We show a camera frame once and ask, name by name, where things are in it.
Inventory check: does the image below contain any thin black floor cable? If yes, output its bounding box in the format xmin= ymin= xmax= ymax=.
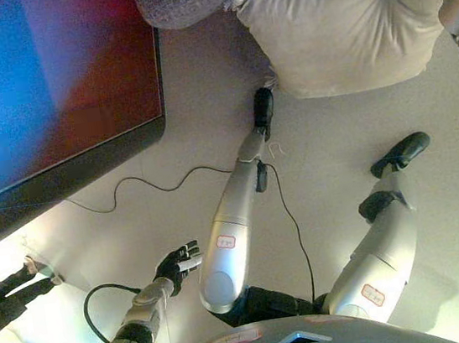
xmin=63 ymin=153 xmax=318 ymax=334

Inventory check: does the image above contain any beige fringed pillow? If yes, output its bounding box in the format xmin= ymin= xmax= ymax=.
xmin=223 ymin=0 xmax=455 ymax=109

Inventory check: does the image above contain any silver right robot leg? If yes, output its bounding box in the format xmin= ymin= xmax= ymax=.
xmin=305 ymin=171 xmax=430 ymax=331

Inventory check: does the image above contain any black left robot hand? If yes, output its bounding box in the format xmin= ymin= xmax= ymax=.
xmin=149 ymin=239 xmax=209 ymax=299

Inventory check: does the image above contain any person in dark clothes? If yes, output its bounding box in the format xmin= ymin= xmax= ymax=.
xmin=0 ymin=250 xmax=70 ymax=339

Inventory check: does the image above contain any black left robot foot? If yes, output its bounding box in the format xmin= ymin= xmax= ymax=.
xmin=248 ymin=86 xmax=280 ymax=142

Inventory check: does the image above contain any silver left robot leg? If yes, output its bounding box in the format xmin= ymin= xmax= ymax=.
xmin=178 ymin=126 xmax=293 ymax=316

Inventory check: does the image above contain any black right robot foot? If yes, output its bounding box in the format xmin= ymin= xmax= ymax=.
xmin=366 ymin=130 xmax=436 ymax=181

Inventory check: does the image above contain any black robot foot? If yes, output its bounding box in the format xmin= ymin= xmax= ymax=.
xmin=366 ymin=130 xmax=436 ymax=181
xmin=248 ymin=86 xmax=280 ymax=142

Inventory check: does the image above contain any silver robot leg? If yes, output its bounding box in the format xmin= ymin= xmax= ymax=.
xmin=305 ymin=171 xmax=430 ymax=331
xmin=178 ymin=126 xmax=293 ymax=316

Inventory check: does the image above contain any thick black wrist cable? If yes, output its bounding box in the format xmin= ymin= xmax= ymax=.
xmin=80 ymin=279 xmax=149 ymax=343

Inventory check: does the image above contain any large flat screen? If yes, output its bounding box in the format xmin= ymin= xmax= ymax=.
xmin=0 ymin=0 xmax=186 ymax=258

